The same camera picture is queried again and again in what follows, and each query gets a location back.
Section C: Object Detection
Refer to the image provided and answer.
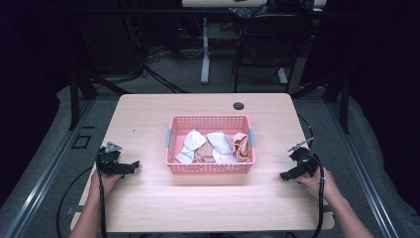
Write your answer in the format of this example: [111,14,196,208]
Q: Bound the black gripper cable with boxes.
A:
[55,155,109,238]
[296,113,327,238]

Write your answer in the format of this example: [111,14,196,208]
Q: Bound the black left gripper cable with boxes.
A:
[55,155,109,238]

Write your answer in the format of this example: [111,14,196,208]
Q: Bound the white desk leg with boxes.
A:
[276,66,289,85]
[200,16,212,85]

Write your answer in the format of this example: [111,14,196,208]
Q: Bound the person's right hand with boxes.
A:
[294,167,343,203]

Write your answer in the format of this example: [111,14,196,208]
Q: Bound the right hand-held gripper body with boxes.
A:
[287,137,320,178]

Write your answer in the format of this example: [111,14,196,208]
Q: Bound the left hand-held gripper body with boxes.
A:
[95,141,126,177]

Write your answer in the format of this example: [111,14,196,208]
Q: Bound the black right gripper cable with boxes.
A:
[296,113,327,238]

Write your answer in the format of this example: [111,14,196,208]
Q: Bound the black metal frame stand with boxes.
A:
[67,62,131,131]
[290,65,352,135]

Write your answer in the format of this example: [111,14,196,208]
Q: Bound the tan cloth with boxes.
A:
[192,142,216,164]
[231,131,254,164]

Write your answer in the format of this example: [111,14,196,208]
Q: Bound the person's left hand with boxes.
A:
[90,170,125,200]

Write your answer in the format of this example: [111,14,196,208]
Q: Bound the pink plastic basket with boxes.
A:
[164,114,258,176]

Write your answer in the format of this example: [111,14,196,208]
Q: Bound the black chair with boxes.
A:
[230,12,312,94]

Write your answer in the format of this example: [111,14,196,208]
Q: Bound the black floor cables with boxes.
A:
[132,43,191,95]

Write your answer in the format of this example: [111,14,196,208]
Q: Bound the white cloth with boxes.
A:
[174,128,209,165]
[205,130,239,166]

